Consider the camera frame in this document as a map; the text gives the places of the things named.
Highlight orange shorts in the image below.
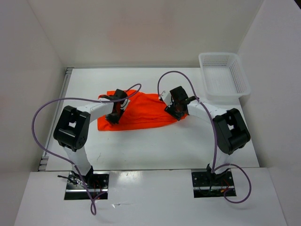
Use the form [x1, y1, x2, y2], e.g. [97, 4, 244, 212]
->
[97, 91, 177, 131]

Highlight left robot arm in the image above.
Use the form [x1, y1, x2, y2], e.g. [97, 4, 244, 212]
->
[54, 89, 129, 188]

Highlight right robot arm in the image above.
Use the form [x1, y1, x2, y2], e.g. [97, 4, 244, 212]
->
[159, 86, 251, 185]

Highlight white plastic basket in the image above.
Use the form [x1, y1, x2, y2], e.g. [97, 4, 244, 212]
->
[198, 52, 251, 102]

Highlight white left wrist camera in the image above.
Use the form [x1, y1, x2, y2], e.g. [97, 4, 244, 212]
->
[120, 99, 130, 111]

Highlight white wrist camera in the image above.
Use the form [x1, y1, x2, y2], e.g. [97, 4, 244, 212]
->
[120, 99, 130, 111]
[159, 91, 173, 107]

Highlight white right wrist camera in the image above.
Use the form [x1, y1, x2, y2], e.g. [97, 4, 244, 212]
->
[159, 91, 173, 107]

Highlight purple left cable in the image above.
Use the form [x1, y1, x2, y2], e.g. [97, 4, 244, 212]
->
[32, 83, 142, 216]

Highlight purple cable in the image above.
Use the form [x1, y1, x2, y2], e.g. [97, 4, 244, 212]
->
[157, 71, 252, 203]
[32, 83, 142, 216]

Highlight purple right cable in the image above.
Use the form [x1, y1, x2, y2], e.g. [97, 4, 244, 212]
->
[157, 71, 252, 203]

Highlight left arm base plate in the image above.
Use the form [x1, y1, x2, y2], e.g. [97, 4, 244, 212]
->
[58, 171, 110, 201]

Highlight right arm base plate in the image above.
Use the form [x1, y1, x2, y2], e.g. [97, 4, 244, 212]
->
[191, 169, 237, 198]

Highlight aluminium table edge rail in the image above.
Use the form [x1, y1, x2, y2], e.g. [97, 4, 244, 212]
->
[38, 67, 73, 172]

